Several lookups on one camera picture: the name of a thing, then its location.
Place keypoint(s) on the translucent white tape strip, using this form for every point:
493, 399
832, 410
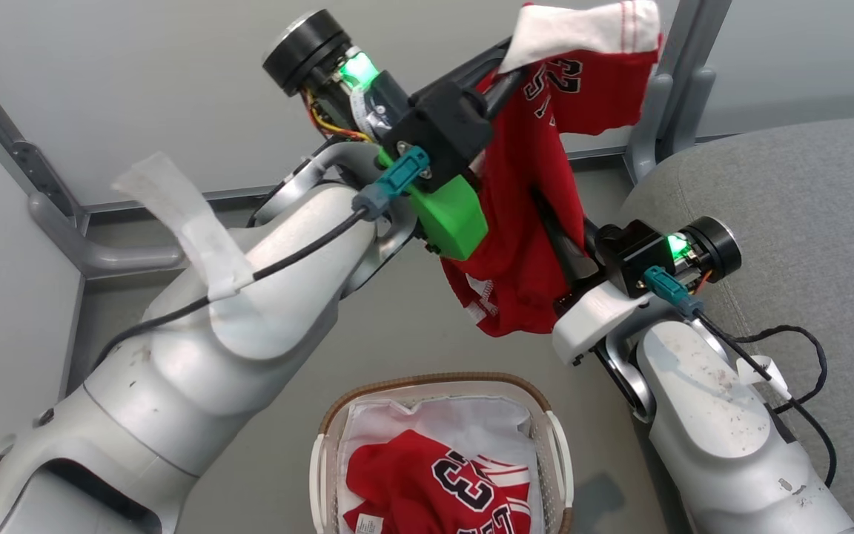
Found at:
190, 222

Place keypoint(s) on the red basketball jersey white lining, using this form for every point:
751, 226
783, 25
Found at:
523, 170

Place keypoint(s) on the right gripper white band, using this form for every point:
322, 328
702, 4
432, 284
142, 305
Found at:
597, 319

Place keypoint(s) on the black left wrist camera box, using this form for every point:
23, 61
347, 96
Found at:
438, 130

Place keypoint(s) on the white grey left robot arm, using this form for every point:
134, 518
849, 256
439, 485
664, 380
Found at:
175, 386

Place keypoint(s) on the small white tape piece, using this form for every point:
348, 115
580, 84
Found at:
760, 367

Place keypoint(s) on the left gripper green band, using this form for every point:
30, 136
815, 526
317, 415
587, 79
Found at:
449, 219

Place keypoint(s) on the white laundry basket tan rim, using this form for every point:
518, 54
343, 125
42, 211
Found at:
557, 445

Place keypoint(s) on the grey fabric sofa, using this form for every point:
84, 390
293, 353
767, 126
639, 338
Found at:
805, 208

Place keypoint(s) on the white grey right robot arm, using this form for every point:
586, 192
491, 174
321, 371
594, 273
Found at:
709, 430

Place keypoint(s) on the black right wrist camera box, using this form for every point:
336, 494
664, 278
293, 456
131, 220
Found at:
631, 256

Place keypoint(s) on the white garment in basket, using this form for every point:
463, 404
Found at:
457, 419

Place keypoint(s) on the red basketball jersey number 23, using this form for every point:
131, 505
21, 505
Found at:
405, 475

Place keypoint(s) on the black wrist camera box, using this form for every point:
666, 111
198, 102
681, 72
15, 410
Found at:
438, 130
631, 256

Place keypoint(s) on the grey metal partition post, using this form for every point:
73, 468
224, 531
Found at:
101, 257
653, 119

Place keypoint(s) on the grey metal partition floor rail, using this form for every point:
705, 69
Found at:
234, 193

